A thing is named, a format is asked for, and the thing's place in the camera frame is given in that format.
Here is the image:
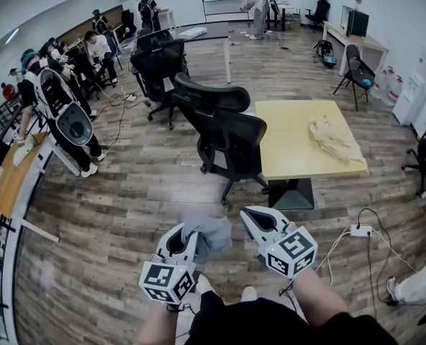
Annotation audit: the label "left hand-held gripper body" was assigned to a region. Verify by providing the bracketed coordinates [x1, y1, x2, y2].
[138, 252, 198, 307]

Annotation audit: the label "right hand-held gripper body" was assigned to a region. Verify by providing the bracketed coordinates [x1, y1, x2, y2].
[258, 221, 318, 279]

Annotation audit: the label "grey clothes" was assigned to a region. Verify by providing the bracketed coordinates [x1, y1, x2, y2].
[178, 212, 232, 265]

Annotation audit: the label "black mesh office chair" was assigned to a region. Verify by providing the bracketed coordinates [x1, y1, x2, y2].
[171, 72, 270, 207]

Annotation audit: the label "person's right forearm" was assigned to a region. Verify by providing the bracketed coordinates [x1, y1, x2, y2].
[291, 267, 350, 328]

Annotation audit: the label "person's left forearm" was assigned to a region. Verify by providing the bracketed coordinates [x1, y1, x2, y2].
[132, 302, 181, 345]

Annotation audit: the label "black folding chair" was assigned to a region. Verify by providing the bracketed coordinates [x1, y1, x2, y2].
[333, 44, 376, 112]

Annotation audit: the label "black office chair with tag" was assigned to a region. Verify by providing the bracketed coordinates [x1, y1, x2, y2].
[130, 38, 191, 131]

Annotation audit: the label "person's left white shoe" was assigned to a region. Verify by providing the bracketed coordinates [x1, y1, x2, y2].
[195, 273, 214, 296]

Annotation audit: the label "person's white shoe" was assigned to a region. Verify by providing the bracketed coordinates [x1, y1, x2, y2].
[195, 273, 214, 296]
[240, 285, 258, 303]

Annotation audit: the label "person's right white shoe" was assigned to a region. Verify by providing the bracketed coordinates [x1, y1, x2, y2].
[240, 285, 258, 303]

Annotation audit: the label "yellow square table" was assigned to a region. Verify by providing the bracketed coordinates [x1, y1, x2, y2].
[255, 99, 369, 211]

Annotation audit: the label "person's black clothing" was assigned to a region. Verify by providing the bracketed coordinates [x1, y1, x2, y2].
[183, 290, 397, 345]

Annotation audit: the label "beige crumpled cloth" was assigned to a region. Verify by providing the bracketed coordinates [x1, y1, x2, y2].
[308, 115, 367, 165]

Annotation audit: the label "grey and white backpack rig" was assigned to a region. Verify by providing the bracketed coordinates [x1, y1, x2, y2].
[35, 68, 94, 147]

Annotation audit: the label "clear water bottle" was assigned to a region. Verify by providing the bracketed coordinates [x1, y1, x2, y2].
[371, 66, 389, 100]
[381, 75, 404, 107]

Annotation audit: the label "black backpack rig on floor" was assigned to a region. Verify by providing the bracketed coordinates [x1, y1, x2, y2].
[312, 39, 338, 68]

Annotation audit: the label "white pad on desk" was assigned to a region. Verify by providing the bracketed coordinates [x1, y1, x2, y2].
[13, 134, 36, 167]

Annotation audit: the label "white water dispenser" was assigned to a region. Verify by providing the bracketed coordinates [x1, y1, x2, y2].
[391, 47, 426, 126]

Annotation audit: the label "light wooden desk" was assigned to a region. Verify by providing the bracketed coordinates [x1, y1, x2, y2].
[322, 20, 389, 77]

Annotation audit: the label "grey table with white legs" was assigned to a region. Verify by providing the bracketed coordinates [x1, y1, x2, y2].
[173, 22, 232, 85]

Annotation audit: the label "white flat box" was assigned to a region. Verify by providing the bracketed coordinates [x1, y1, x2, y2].
[176, 27, 209, 40]

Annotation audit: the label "black computer case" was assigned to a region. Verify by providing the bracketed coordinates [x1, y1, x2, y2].
[345, 9, 371, 38]

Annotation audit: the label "desk with black legs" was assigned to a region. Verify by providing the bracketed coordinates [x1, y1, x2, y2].
[266, 1, 302, 32]

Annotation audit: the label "white framed monitor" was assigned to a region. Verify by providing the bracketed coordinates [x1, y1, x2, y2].
[341, 5, 354, 28]

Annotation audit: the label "small white table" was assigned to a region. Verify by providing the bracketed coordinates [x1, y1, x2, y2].
[157, 8, 178, 30]

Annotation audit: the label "black power cable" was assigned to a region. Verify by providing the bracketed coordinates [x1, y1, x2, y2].
[356, 208, 397, 305]

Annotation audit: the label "white power cable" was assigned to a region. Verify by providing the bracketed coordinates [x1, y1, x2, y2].
[315, 226, 419, 287]

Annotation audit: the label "long black floor cable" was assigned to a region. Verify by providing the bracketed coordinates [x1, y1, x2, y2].
[97, 84, 153, 150]

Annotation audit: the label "brown wooden desk white frame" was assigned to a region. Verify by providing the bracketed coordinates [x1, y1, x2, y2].
[0, 133, 61, 244]

